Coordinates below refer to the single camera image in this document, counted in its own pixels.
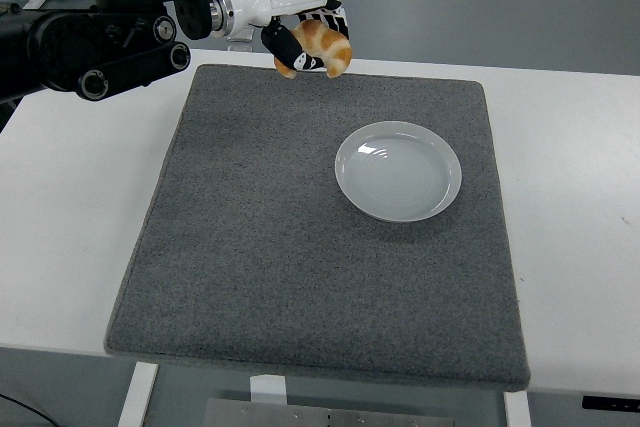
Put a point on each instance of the croissant bread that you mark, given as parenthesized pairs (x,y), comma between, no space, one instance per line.
(325,44)

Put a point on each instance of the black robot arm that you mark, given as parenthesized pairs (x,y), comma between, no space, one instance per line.
(65,47)

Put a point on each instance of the pale grey round plate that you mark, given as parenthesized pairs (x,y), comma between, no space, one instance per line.
(397,174)

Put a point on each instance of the small clear plastic box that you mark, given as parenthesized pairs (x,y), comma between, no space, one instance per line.
(241,42)

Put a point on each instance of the grey felt mat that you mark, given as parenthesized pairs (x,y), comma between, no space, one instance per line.
(280,267)

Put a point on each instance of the white table leg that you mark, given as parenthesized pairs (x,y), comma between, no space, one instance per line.
(137,394)
(518,411)

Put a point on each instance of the black table control panel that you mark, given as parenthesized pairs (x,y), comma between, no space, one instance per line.
(610,403)

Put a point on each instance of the white table bracket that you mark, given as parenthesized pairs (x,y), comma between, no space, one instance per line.
(268,389)

